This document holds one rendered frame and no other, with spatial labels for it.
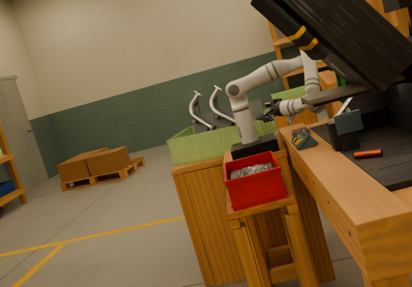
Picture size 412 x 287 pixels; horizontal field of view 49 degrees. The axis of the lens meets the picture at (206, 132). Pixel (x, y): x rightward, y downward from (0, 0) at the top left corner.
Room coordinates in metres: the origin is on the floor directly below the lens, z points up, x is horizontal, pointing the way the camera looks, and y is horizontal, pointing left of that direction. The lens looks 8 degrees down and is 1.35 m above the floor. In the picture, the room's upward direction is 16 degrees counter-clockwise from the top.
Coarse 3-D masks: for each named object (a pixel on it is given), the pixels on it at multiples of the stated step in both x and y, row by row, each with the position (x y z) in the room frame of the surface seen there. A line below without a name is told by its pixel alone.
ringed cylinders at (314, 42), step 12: (252, 0) 1.57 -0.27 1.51; (264, 0) 1.47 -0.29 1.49; (264, 12) 1.57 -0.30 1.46; (276, 12) 1.46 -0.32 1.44; (276, 24) 1.57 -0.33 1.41; (288, 24) 1.46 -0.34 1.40; (288, 36) 1.61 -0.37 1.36; (300, 36) 1.46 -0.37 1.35; (312, 36) 1.46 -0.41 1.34; (300, 48) 1.61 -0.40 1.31; (312, 48) 1.46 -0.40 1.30; (324, 48) 1.45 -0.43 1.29
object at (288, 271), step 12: (288, 168) 2.19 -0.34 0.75; (288, 180) 2.19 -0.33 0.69; (252, 216) 2.21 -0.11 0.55; (300, 216) 2.19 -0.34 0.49; (252, 228) 2.22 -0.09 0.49; (264, 252) 2.45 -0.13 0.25; (276, 252) 2.46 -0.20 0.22; (288, 252) 2.45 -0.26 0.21; (264, 264) 2.21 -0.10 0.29; (288, 264) 2.25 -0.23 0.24; (312, 264) 2.19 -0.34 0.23; (264, 276) 2.22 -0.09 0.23; (276, 276) 2.22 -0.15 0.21; (288, 276) 2.22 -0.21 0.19
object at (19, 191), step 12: (0, 120) 7.31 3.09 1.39; (0, 132) 7.28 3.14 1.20; (0, 156) 7.16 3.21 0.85; (12, 156) 7.30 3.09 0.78; (12, 168) 7.28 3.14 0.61; (12, 180) 7.21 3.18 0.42; (0, 192) 6.90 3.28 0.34; (12, 192) 7.09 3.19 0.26; (24, 192) 7.28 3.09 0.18; (0, 204) 6.68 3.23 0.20
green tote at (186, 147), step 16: (192, 128) 3.20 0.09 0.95; (224, 128) 2.69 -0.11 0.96; (256, 128) 2.62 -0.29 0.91; (272, 128) 2.87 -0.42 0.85; (176, 144) 2.82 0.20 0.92; (192, 144) 2.78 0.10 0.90; (208, 144) 2.74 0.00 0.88; (224, 144) 2.70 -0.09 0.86; (176, 160) 2.83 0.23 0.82; (192, 160) 2.79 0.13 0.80
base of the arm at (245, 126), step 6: (234, 114) 2.34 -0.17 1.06; (240, 114) 2.32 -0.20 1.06; (246, 114) 2.32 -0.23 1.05; (240, 120) 2.32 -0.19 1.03; (246, 120) 2.32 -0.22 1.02; (252, 120) 2.34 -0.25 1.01; (240, 126) 2.33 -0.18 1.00; (246, 126) 2.32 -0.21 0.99; (252, 126) 2.32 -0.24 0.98; (240, 132) 2.34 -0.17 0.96; (246, 132) 2.32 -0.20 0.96; (252, 132) 2.32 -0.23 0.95; (240, 138) 2.34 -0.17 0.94; (246, 138) 2.32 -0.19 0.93; (252, 138) 2.31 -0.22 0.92; (258, 138) 2.34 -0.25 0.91
